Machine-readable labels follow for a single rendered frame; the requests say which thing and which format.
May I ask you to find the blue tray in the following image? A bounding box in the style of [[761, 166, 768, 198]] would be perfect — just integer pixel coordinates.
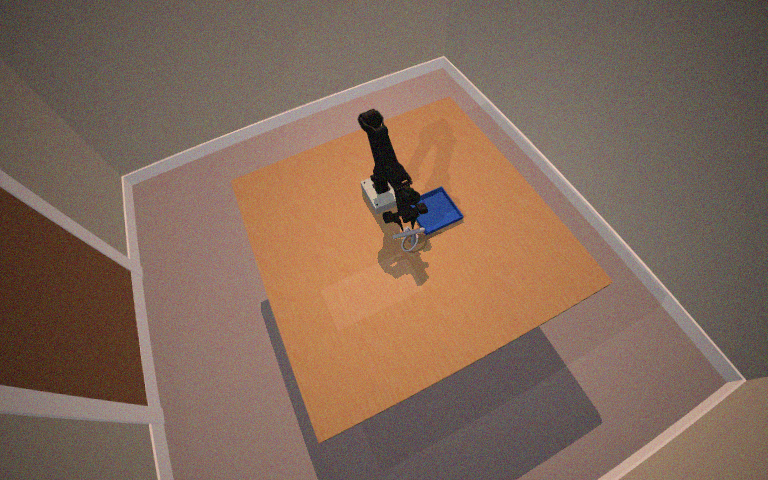
[[416, 186, 464, 236]]

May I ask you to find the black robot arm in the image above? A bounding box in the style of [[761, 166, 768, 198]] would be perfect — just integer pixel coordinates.
[[358, 109, 420, 223]]

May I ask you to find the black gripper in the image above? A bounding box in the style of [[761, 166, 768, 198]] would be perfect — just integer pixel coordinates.
[[382, 200, 428, 232]]

